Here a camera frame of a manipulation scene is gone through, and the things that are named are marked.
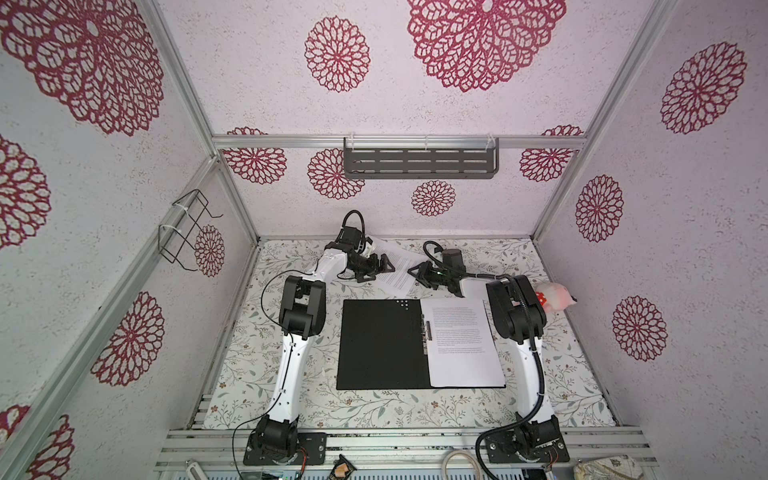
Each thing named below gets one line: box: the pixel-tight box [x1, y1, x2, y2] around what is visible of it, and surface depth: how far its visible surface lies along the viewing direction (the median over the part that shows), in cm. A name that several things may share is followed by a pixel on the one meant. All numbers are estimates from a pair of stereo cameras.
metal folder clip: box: [420, 313, 433, 356], surface depth 95 cm
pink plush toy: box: [536, 282, 578, 313], surface depth 98 cm
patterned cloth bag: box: [573, 454, 644, 480], surface depth 70 cm
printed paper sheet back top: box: [372, 236, 428, 298], surface depth 111 cm
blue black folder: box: [336, 299, 507, 390], surface depth 94 cm
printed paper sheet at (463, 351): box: [420, 298, 506, 388], surface depth 92 cm
